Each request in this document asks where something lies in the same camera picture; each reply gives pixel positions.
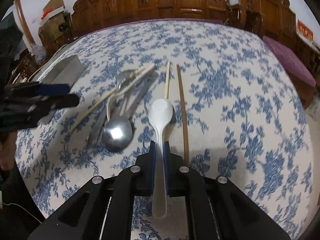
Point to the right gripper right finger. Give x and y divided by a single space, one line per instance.
166 159

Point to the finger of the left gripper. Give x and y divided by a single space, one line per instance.
55 88
60 102

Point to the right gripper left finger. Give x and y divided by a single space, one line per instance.
152 152

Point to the dark brown wooden chopstick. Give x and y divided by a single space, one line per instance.
183 117

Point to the metal rectangular tray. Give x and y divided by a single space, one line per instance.
66 71

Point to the white plastic spoon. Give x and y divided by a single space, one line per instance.
160 115

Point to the large metal spoon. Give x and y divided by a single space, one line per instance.
117 134

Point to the light bamboo chopstick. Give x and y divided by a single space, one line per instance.
167 80

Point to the cardboard boxes stack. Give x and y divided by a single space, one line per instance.
55 26

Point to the blue floral tablecloth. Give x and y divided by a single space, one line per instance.
245 119

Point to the carved wooden sofa bench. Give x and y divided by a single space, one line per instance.
273 18

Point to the red paper box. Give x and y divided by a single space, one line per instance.
304 31

